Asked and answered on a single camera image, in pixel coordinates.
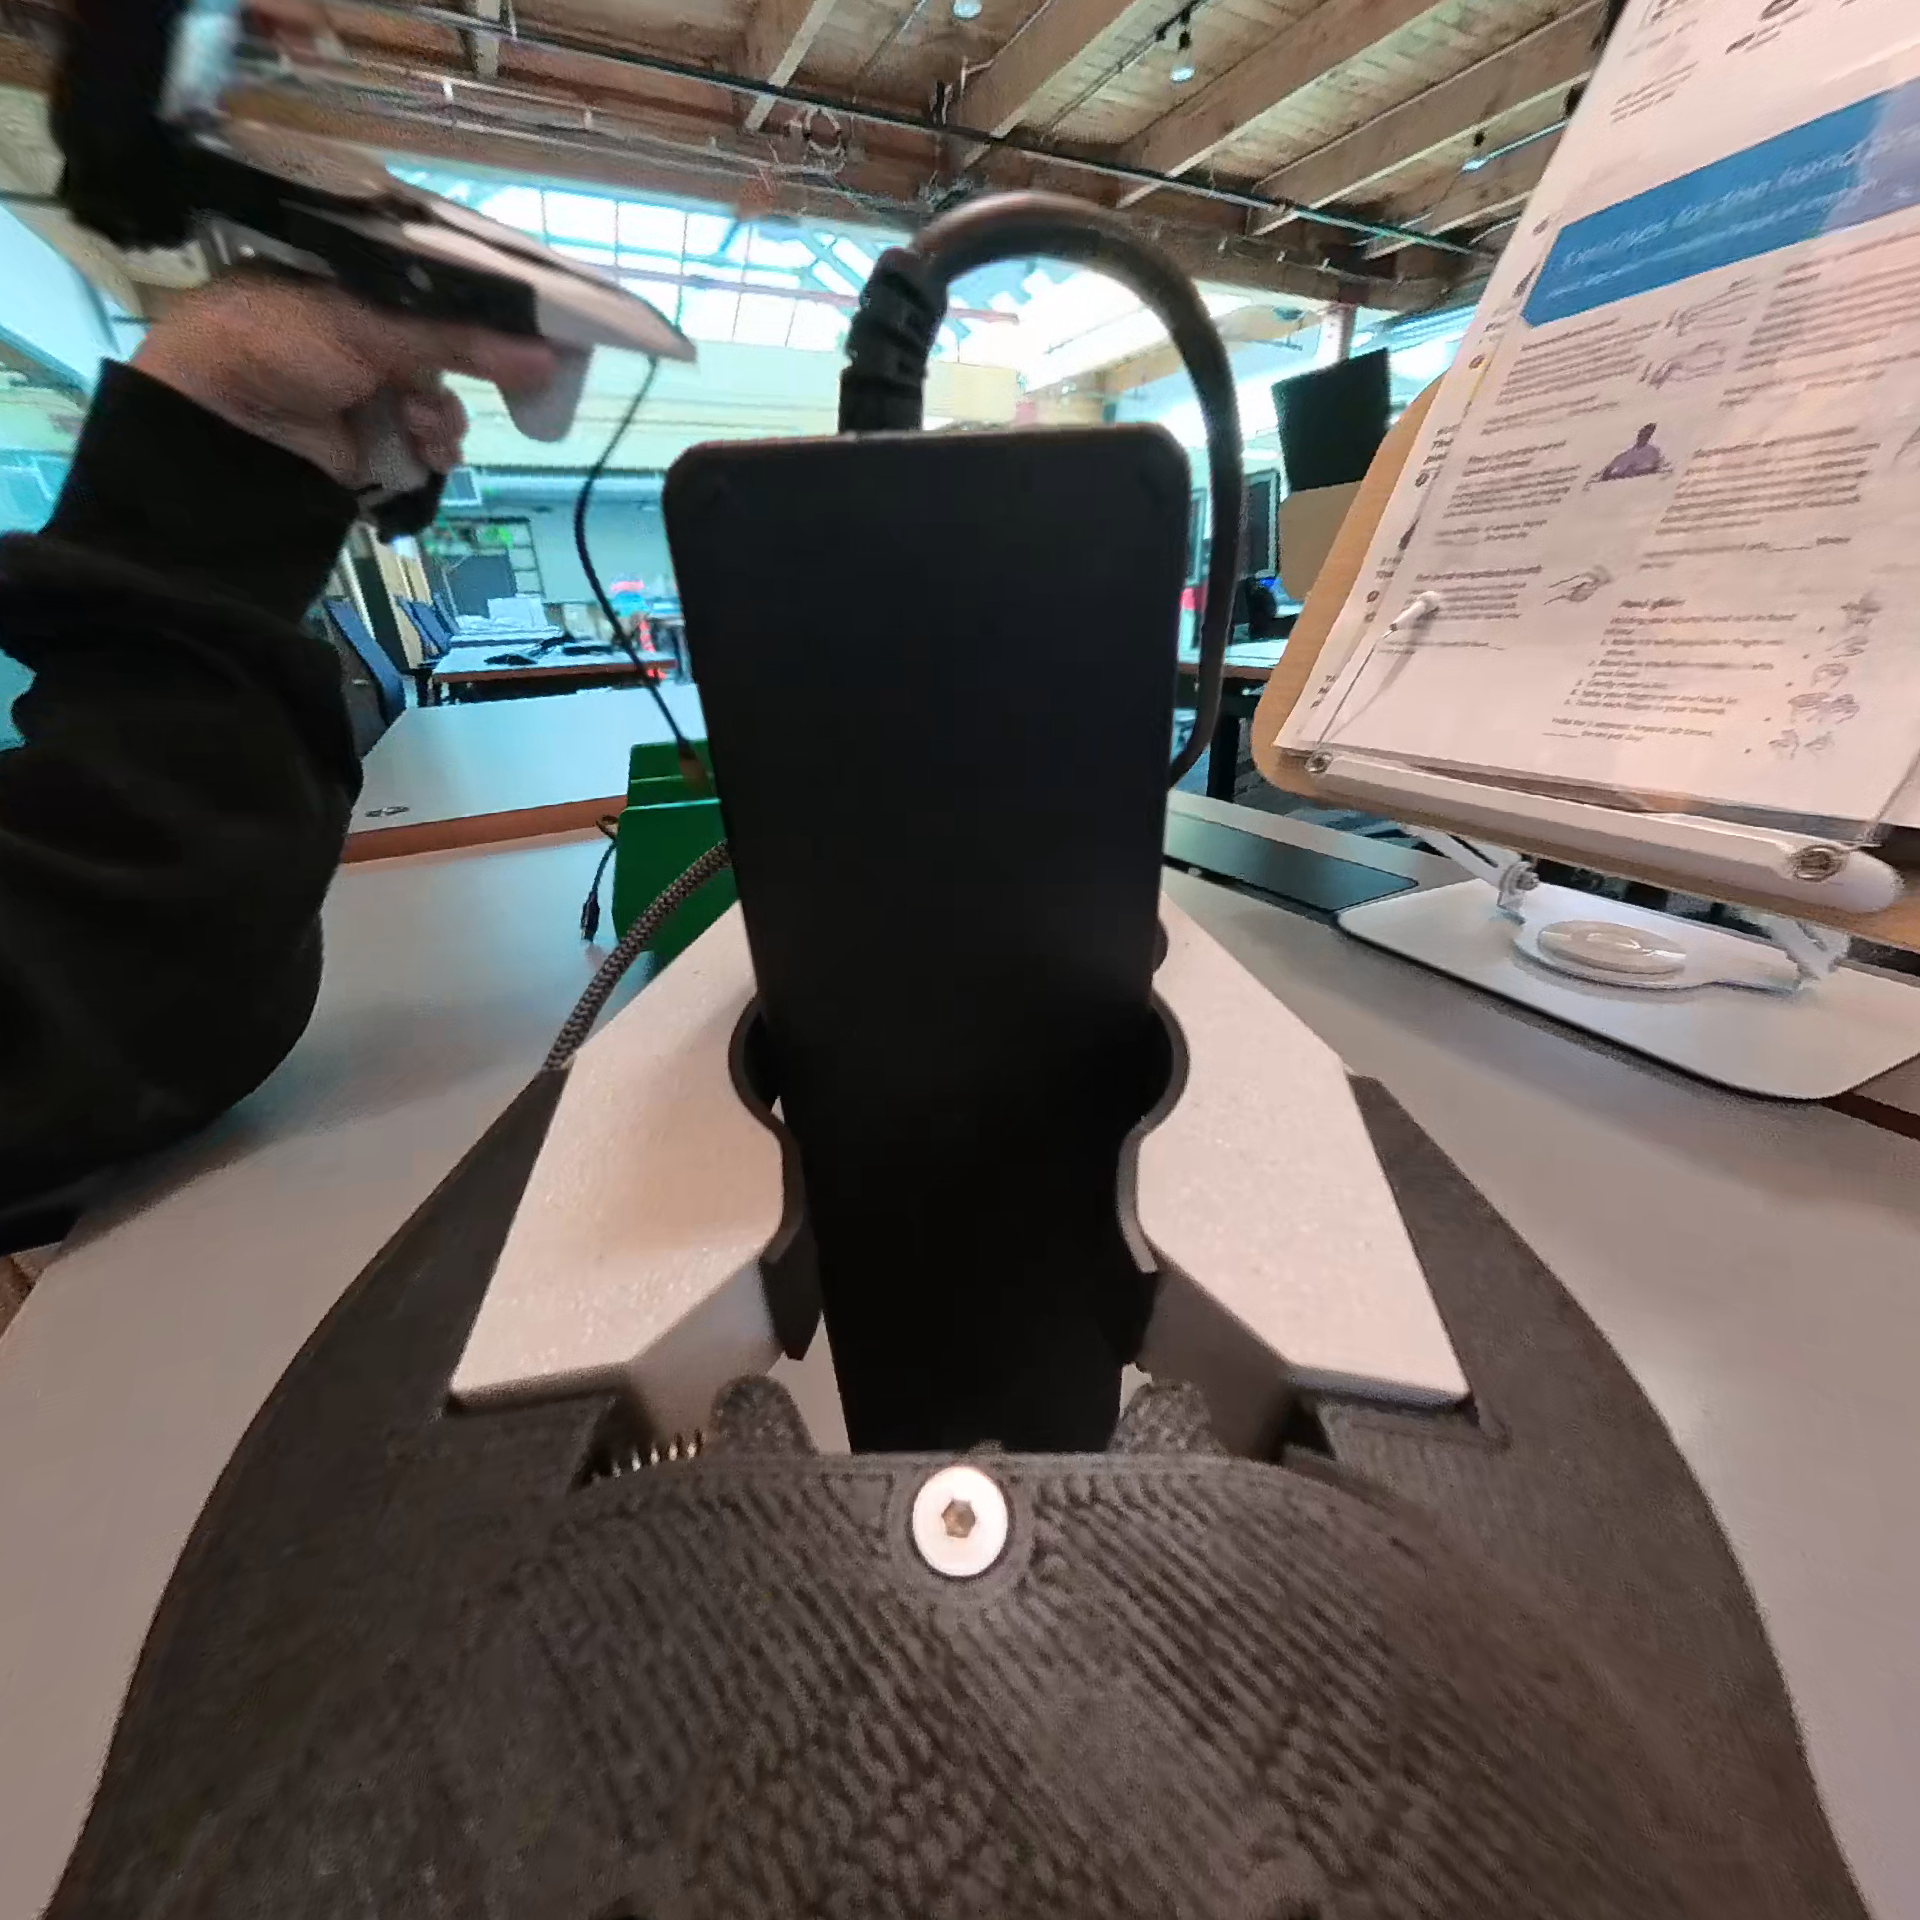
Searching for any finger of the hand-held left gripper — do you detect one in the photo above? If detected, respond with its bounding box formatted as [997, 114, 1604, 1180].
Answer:
[382, 187, 699, 362]

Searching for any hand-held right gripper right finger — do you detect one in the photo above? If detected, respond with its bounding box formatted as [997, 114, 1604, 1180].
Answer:
[1118, 900, 1471, 1442]

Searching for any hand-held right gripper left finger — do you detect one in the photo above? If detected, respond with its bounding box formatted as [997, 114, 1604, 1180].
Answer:
[448, 877, 828, 1427]

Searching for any thin black usb cable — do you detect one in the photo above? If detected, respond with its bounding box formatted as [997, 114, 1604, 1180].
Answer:
[573, 356, 707, 781]

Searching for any black power adapter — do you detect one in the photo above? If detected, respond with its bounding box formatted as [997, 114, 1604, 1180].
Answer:
[662, 422, 1192, 1456]

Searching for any person's left forearm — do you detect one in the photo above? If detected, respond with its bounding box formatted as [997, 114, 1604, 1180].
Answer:
[0, 359, 367, 1255]

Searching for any person's left hand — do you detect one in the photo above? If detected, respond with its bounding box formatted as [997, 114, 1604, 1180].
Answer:
[133, 276, 559, 506]

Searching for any green plastic bin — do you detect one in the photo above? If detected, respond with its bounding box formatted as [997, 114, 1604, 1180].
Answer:
[612, 739, 740, 975]

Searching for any black desk panel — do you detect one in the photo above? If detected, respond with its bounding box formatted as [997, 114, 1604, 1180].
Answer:
[1167, 790, 1419, 920]

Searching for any blue office chair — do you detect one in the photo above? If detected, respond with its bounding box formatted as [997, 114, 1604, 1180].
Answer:
[322, 591, 452, 751]

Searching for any white desk with wood edge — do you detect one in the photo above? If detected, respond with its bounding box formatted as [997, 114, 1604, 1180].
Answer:
[344, 682, 710, 863]

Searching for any wooden background desk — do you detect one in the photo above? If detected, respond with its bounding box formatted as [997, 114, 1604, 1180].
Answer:
[1178, 637, 1295, 805]

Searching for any black monitor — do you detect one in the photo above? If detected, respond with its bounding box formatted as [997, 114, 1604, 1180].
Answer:
[1271, 347, 1395, 493]

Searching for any printed paper sheet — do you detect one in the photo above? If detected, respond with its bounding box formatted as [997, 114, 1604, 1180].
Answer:
[1276, 0, 1920, 835]

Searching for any grey braided cable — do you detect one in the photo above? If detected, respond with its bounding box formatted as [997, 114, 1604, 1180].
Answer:
[543, 839, 735, 1070]

